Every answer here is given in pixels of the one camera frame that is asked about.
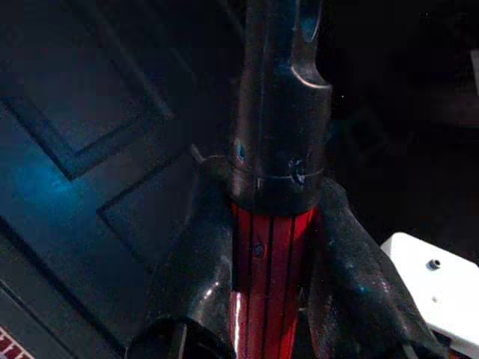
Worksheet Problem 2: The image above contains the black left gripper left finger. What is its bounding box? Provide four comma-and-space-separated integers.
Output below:
126, 156, 240, 359

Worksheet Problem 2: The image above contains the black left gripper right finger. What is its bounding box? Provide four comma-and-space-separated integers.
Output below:
310, 179, 450, 359

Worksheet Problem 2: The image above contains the olive dustpan with red pole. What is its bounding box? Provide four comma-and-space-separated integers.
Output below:
224, 0, 336, 359

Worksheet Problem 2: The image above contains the dark panelled door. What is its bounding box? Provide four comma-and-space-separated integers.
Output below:
0, 0, 240, 359

